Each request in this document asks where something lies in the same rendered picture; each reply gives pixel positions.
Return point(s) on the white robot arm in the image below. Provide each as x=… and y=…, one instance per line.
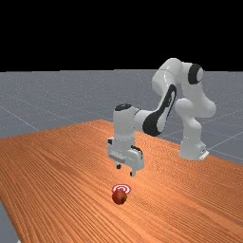
x=190, y=104

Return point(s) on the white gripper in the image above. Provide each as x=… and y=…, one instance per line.
x=126, y=155

